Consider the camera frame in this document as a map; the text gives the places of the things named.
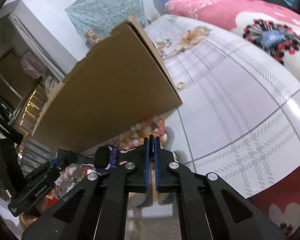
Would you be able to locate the colourful bead bracelet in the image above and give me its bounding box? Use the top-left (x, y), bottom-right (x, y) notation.
top-left (115, 115), bottom-right (169, 153)

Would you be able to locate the brown cardboard box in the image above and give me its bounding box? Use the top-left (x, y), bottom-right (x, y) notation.
top-left (33, 17), bottom-right (182, 153)

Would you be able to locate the white checked floral mat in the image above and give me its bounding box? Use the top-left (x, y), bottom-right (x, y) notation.
top-left (145, 15), bottom-right (300, 197)

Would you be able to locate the pink floral blanket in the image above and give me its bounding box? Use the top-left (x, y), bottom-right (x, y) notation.
top-left (165, 0), bottom-right (300, 82)

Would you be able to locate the teal patterned wall cloth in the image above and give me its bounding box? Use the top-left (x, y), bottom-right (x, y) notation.
top-left (65, 0), bottom-right (146, 46)

